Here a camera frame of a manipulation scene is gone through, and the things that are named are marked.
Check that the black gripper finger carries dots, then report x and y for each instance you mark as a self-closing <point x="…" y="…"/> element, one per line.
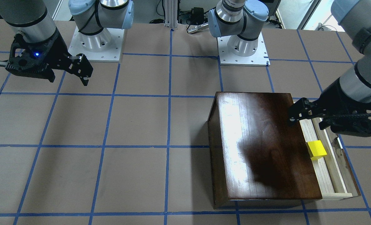
<point x="81" y="67"/>
<point x="303" y="109"/>

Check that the yellow cube block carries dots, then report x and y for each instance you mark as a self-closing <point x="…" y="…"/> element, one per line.
<point x="316" y="149"/>

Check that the wooden drawer with white handle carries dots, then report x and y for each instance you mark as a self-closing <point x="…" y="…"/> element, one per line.
<point x="333" y="171"/>

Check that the dark wooden drawer box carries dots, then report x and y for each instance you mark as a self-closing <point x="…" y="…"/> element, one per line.
<point x="255" y="155"/>

